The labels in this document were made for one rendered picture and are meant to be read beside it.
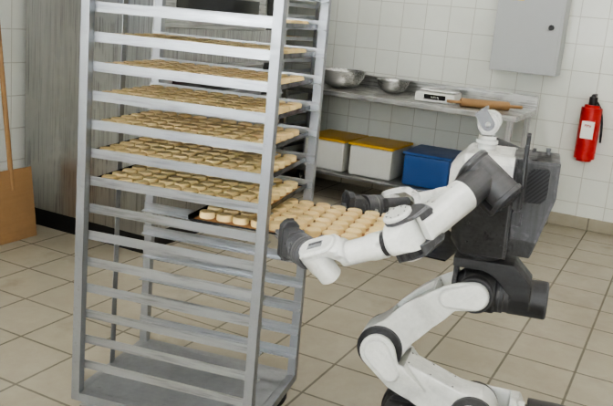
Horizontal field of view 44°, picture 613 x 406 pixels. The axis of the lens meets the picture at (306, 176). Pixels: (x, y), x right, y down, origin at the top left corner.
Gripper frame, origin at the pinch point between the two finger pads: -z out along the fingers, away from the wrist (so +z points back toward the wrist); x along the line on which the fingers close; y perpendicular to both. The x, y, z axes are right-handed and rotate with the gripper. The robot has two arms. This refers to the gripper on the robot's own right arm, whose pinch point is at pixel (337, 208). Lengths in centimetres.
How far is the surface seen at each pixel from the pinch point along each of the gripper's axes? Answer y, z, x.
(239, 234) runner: 16.1, -42.8, -1.7
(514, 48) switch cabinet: -224, 276, 52
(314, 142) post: -7.8, -7.0, 21.6
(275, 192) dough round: 5.2, -26.4, 8.0
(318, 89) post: -8.0, -7.1, 39.7
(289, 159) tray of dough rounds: -2.6, -18.6, 17.0
